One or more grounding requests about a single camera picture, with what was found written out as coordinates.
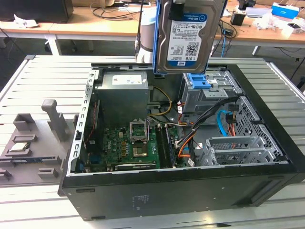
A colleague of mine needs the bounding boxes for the blue hanging cable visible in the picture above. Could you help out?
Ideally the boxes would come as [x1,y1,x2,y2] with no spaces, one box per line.
[219,21,226,58]

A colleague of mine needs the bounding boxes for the crumpled white plastic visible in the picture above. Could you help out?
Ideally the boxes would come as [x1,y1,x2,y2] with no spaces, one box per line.
[252,12,287,31]

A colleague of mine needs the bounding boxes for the empty blue disk carrier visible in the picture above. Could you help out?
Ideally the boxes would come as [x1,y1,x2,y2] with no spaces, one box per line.
[187,73,213,90]

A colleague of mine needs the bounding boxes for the CPU socket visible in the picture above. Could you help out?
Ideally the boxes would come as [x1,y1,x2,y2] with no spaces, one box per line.
[132,141,150,158]

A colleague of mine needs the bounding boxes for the crumpled white paper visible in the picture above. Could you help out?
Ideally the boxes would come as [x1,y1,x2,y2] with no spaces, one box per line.
[13,13,39,29]

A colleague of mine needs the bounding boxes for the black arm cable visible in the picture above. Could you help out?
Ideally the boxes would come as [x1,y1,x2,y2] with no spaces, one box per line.
[134,0,145,58]

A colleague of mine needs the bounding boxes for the grey flat device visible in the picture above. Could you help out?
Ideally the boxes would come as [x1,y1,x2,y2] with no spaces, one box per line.
[244,6,272,18]

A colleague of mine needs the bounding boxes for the green motherboard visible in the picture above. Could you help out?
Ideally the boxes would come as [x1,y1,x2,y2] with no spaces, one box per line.
[83,119,191,171]

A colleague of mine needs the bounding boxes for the red and black wire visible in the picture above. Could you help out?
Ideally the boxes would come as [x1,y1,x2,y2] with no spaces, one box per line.
[85,111,101,144]

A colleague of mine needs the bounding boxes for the perforated metal drive cage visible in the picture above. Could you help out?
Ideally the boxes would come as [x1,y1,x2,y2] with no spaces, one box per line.
[196,136,285,167]

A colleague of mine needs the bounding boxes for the blue SATA wire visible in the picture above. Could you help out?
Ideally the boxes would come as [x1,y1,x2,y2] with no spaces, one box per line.
[216,109,230,138]

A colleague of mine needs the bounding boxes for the blue cardboard box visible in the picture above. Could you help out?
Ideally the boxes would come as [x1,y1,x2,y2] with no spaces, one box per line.
[271,2,300,21]

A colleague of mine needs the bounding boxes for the yellow power wires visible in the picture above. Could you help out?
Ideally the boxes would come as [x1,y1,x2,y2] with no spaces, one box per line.
[147,86,173,118]

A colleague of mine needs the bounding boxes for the grey parts rack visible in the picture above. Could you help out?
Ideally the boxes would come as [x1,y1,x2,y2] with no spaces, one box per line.
[0,99,80,189]

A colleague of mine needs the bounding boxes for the metal socket cover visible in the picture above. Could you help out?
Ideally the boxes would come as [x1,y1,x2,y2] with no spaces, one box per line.
[128,118,151,144]

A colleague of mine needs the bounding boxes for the hard disk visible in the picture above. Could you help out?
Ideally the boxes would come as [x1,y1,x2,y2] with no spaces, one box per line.
[152,0,227,77]

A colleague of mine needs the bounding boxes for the black PC case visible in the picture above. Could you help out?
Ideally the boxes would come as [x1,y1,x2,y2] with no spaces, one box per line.
[58,61,305,221]

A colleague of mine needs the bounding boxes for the small white box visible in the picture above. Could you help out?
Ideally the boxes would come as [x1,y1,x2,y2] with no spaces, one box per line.
[286,22,305,34]

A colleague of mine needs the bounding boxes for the orange power wires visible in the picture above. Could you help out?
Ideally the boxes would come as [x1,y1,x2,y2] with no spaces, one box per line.
[226,114,237,137]

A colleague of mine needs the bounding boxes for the grey metal disk bay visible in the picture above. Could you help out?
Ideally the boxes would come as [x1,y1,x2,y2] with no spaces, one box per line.
[180,71,242,118]

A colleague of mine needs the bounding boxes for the black wire bundle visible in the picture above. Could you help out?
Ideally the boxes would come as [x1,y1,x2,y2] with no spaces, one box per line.
[175,95,240,150]

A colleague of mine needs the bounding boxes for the grey power supply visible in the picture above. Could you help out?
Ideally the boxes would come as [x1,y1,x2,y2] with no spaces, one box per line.
[94,71,150,118]

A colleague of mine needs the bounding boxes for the silver CPU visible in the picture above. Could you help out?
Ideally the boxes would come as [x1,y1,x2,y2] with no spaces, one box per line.
[8,142,32,153]

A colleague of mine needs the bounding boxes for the RAM slot with blue clips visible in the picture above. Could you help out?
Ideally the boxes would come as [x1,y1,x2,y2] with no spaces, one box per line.
[165,127,179,167]

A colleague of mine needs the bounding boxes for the black RAM slot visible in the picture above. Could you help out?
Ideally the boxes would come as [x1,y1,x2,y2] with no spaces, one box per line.
[155,126,173,169]

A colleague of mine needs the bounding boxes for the black computer box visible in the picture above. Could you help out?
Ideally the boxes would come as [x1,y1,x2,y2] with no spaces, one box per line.
[0,0,74,23]

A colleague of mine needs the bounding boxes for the black graphics card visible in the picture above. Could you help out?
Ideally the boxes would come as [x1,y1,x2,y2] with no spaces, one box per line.
[114,162,157,171]

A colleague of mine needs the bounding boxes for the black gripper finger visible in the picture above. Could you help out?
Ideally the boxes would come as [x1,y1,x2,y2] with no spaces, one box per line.
[168,1,183,21]

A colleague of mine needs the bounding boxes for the wooden desk with white legs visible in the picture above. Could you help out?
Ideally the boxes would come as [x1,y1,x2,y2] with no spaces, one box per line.
[211,7,305,57]
[0,6,144,56]

